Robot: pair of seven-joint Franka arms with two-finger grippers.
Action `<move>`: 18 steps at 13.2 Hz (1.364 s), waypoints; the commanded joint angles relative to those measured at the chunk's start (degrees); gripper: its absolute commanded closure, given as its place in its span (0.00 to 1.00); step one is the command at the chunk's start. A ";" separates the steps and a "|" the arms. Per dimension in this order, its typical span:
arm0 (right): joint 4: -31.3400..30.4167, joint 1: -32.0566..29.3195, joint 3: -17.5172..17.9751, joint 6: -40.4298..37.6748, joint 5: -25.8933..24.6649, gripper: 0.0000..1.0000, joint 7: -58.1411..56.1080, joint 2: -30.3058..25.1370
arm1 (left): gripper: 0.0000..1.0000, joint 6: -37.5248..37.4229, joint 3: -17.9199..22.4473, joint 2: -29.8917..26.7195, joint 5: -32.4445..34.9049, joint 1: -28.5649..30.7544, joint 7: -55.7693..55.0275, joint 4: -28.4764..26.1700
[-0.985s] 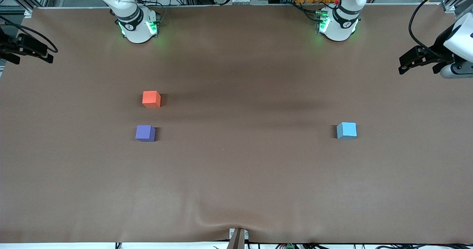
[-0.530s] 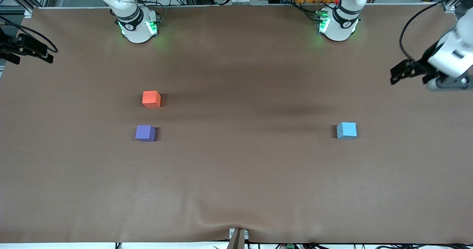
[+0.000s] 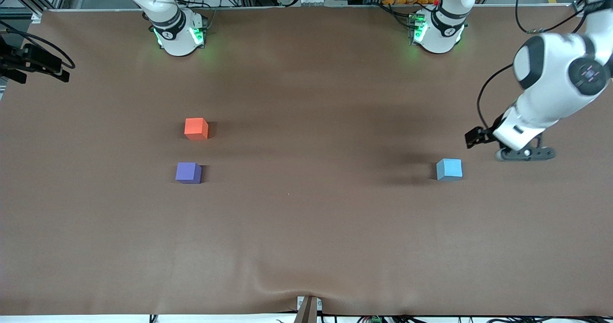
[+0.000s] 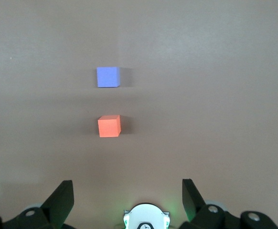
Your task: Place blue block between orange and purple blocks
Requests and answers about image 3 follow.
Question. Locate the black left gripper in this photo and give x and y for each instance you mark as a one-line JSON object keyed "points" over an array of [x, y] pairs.
{"points": [[488, 133]]}

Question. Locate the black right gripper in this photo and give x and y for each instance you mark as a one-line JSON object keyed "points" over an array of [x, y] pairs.
{"points": [[20, 59]]}

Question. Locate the blue foam block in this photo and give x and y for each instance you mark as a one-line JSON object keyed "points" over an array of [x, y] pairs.
{"points": [[449, 169]]}

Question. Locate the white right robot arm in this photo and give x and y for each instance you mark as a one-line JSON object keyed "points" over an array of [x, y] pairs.
{"points": [[177, 40]]}

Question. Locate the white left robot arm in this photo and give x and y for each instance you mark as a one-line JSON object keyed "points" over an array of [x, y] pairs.
{"points": [[550, 102]]}

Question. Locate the orange foam block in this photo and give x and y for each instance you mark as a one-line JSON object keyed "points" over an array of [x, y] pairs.
{"points": [[196, 128]]}

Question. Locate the purple foam block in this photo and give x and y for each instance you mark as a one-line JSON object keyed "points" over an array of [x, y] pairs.
{"points": [[188, 172]]}

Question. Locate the white terminal block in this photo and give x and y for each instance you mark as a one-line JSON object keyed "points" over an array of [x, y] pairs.
{"points": [[312, 0]]}

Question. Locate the brown table cover sheet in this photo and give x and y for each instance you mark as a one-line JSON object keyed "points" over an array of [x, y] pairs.
{"points": [[306, 227]]}

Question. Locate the green plug connector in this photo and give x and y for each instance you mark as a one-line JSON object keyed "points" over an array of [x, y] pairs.
{"points": [[375, 319]]}

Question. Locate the brown table edge clamp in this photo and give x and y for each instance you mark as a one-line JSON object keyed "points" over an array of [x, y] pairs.
{"points": [[308, 309]]}

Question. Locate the metal corner bracket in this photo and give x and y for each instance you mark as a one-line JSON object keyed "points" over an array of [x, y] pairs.
{"points": [[579, 9]]}

